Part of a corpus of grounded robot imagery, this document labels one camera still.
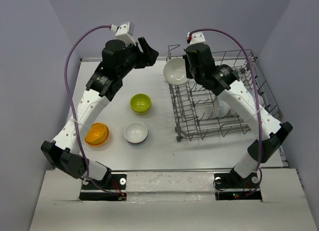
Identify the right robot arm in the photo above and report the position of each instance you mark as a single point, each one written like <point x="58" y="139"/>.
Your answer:
<point x="225" y="83"/>

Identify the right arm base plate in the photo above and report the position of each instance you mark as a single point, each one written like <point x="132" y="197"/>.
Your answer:
<point x="227" y="189"/>

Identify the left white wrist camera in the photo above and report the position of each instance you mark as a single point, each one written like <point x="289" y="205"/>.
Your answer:
<point x="124" y="32"/>

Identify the white bowl red rim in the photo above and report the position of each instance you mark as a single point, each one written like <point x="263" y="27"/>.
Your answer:
<point x="135" y="132"/>

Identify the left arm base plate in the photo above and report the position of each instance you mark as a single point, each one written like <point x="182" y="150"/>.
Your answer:
<point x="114" y="190"/>

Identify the orange bowl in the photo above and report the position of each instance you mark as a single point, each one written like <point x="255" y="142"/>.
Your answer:
<point x="97" y="135"/>

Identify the grey wire dish rack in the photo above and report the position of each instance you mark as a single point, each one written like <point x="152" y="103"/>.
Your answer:
<point x="198" y="113"/>

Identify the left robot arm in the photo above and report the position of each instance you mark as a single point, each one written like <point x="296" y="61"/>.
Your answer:
<point x="64" y="151"/>

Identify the green bowl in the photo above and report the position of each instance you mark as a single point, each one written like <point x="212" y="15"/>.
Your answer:
<point x="140" y="104"/>

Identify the white bowl stack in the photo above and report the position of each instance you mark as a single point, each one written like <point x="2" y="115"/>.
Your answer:
<point x="174" y="71"/>

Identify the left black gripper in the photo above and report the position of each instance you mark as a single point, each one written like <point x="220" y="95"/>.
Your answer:
<point x="148" y="57"/>

